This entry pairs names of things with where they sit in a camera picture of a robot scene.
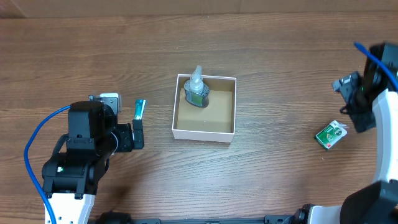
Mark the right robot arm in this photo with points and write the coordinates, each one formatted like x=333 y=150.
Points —
x=371 y=102

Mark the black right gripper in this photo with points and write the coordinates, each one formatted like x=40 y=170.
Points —
x=347 y=88

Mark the green white small packet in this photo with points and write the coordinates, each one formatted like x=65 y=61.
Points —
x=331 y=134

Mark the clear purple liquid bottle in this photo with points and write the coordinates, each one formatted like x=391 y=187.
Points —
x=196 y=91

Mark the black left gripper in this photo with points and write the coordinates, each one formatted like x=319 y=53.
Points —
x=124 y=130

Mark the teal white small tube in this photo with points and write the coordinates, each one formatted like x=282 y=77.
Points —
x=139 y=109

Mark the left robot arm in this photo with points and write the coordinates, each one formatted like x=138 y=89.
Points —
x=81 y=156

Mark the white cardboard box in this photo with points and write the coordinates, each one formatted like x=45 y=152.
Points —
x=216 y=122

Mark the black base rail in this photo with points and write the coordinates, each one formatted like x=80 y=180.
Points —
x=125 y=218

